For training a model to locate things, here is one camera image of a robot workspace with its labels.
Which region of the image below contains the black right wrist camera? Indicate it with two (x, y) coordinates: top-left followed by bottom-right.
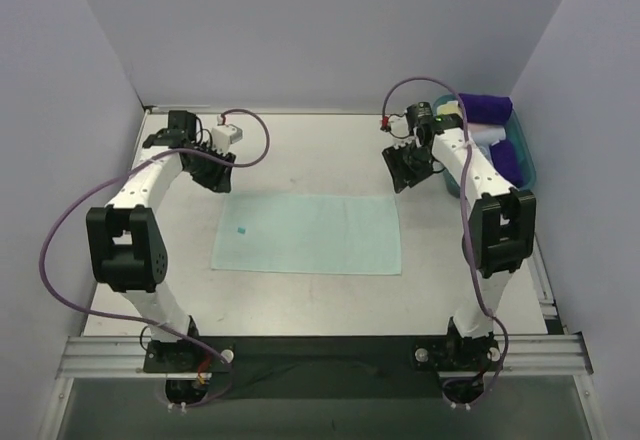
(405, 102), (434, 132)

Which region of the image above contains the pink rolled towel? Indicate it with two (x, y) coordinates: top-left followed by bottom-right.
(468, 123), (506, 145)

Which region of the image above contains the purple rolled towel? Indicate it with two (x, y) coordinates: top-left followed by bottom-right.
(490, 139), (524, 187)
(459, 93), (513, 126)

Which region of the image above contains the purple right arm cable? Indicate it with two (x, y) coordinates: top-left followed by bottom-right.
(379, 77), (511, 406)

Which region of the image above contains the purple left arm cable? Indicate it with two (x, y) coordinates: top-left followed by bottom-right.
(38, 108), (272, 406)

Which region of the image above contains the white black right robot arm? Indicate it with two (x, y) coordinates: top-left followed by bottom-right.
(381, 102), (536, 370)

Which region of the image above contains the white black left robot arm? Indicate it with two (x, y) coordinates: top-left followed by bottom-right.
(86, 110), (243, 372)

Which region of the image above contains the white blue rolled towel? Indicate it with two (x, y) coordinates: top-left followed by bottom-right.
(473, 129), (506, 156)

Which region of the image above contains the purple rolled towel top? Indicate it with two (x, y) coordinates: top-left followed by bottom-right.
(459, 93), (513, 126)

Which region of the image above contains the teal plastic basket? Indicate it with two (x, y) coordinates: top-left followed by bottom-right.
(431, 92), (537, 199)

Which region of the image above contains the green and yellow patterned towel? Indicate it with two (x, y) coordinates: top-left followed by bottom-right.
(436, 100), (462, 117)

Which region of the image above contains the aluminium frame rail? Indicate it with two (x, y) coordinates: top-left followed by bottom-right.
(57, 334), (593, 380)

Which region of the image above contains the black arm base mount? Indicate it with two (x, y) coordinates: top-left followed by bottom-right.
(142, 335), (501, 406)

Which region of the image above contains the light mint towel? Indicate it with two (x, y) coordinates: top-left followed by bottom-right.
(211, 193), (402, 276)

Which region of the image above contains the purple rolled towel right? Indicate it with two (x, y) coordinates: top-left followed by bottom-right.
(490, 139), (524, 187)

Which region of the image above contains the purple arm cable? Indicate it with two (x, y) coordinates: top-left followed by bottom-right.
(38, 108), (272, 406)
(379, 77), (511, 406)

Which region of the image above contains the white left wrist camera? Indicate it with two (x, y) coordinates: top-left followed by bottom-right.
(210, 124), (243, 154)

